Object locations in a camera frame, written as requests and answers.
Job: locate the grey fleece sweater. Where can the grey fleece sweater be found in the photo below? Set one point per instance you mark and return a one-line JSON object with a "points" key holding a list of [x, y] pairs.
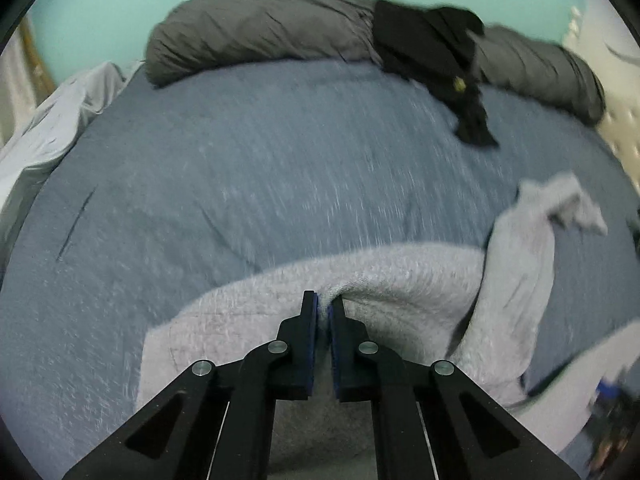
{"points": [[400, 280]]}

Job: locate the dark grey rolled duvet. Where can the dark grey rolled duvet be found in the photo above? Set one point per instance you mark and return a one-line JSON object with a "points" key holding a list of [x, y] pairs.
{"points": [[250, 35]]}

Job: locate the light grey bed sheet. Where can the light grey bed sheet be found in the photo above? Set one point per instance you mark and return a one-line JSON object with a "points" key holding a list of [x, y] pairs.
{"points": [[50, 125]]}

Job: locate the cream tufted headboard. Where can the cream tufted headboard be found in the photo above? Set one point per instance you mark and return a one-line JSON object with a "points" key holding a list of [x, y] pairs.
{"points": [[620, 130]]}

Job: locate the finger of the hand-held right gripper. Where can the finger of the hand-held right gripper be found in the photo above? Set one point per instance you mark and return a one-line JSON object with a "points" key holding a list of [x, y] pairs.
{"points": [[607, 390]]}

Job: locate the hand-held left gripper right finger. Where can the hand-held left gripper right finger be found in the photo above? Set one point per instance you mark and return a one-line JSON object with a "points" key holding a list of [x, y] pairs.
{"points": [[336, 345]]}

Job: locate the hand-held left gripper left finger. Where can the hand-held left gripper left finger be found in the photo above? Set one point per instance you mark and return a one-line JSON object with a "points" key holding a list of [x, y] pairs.
{"points": [[311, 330]]}

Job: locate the blue patterned bedspread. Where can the blue patterned bedspread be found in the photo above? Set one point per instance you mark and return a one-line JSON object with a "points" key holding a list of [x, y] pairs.
{"points": [[250, 160]]}

